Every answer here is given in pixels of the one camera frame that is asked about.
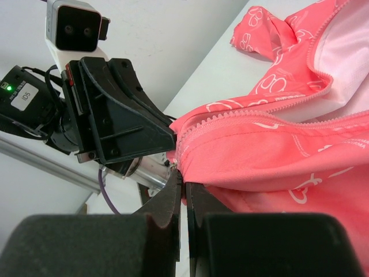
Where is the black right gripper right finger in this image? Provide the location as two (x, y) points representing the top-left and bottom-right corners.
(185, 183), (364, 276)

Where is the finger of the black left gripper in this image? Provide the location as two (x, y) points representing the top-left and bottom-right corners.
(108, 58), (172, 133)
(99, 61), (176, 164)

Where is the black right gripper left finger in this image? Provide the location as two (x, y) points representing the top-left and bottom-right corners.
(1, 170), (182, 276)

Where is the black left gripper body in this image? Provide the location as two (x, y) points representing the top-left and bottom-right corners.
(61, 57), (107, 164)

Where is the silver zipper pull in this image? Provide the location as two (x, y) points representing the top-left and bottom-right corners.
(170, 160), (178, 170)

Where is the pink hooded jacket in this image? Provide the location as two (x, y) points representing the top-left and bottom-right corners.
(167, 1), (368, 272)

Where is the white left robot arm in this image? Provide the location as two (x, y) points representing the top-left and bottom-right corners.
(1, 57), (176, 189)

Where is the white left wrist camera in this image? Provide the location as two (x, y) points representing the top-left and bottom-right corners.
(44, 0), (112, 70)

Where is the aluminium table frame rail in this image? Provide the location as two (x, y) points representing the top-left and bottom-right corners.
(1, 133), (100, 193)

